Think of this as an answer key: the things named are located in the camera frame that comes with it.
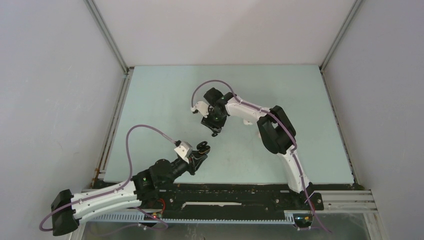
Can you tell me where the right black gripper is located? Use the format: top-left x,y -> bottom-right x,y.
201,107 -> 228,135

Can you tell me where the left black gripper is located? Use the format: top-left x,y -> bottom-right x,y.
161,150 -> 207,187

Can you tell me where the black earbud charging case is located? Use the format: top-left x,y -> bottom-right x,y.
196,141 -> 211,155

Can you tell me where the white earbud charging case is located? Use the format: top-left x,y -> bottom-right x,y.
243,119 -> 253,126

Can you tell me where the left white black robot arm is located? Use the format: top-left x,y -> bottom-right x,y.
50,150 -> 209,236

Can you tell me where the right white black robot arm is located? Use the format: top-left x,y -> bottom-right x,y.
190,87 -> 311,209

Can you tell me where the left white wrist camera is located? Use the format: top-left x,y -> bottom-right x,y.
173,140 -> 193,164

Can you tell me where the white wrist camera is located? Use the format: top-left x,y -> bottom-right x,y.
173,140 -> 193,164
190,101 -> 210,118

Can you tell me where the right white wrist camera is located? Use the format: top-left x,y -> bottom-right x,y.
190,101 -> 210,118

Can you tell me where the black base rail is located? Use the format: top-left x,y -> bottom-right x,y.
141,183 -> 324,220

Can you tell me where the grey cable duct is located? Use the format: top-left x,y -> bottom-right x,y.
91,211 -> 312,225

